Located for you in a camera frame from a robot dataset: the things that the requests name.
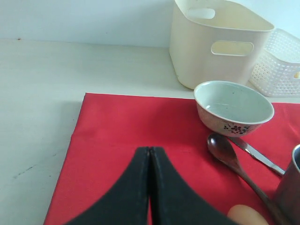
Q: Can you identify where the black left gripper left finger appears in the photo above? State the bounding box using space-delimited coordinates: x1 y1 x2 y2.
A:
66 147 150 225

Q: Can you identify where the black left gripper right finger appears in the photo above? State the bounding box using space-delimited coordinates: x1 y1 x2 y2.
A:
149 147 236 225

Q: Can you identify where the brown egg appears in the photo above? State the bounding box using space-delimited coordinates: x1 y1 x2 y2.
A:
227 204 269 225

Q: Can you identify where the dark wooden spoon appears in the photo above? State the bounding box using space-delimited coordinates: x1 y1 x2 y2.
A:
207 133 291 225

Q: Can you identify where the red table cloth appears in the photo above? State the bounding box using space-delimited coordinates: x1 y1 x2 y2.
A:
43 92 300 225

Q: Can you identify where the metal table knife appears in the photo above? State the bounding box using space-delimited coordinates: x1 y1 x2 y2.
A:
228 137 285 176

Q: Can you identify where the pale green ceramic bowl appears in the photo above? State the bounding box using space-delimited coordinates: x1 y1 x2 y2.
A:
194 81 275 137

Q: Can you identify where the stainless steel cup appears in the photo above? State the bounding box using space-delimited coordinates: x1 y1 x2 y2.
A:
273 144 300 225

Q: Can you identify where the white perforated plastic basket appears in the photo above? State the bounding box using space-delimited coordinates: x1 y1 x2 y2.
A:
249 29 300 98

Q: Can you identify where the cream plastic tub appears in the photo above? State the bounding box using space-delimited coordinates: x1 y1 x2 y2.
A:
169 0 274 89

